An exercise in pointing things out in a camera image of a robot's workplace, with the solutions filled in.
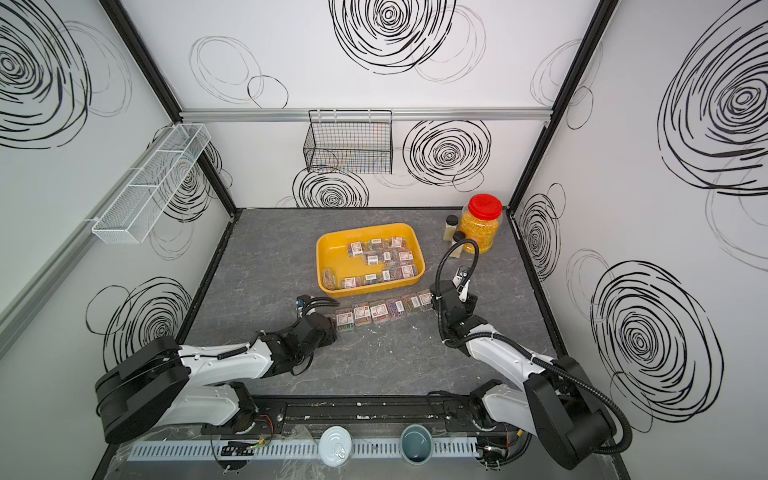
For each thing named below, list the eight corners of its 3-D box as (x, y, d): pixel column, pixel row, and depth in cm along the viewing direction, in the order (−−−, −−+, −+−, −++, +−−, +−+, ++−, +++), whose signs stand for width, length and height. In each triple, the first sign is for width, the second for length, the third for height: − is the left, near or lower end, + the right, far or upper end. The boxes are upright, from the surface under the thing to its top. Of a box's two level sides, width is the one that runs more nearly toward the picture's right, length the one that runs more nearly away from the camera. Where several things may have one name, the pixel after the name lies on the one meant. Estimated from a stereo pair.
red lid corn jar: (459, 254, 107) (470, 219, 93) (455, 230, 115) (464, 194, 100) (491, 254, 107) (507, 219, 93) (484, 230, 115) (498, 194, 100)
